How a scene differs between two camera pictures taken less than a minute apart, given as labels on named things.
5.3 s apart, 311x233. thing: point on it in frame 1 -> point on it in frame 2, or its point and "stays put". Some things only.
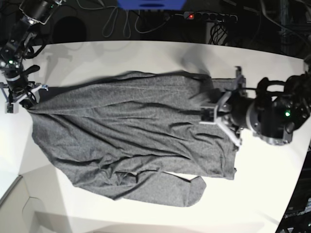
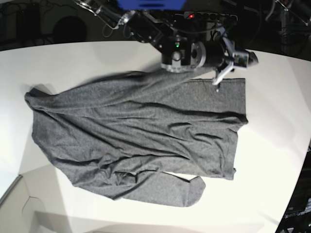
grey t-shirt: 138,135 stays put
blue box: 152,5 stays put
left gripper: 15,105 -> 230,50
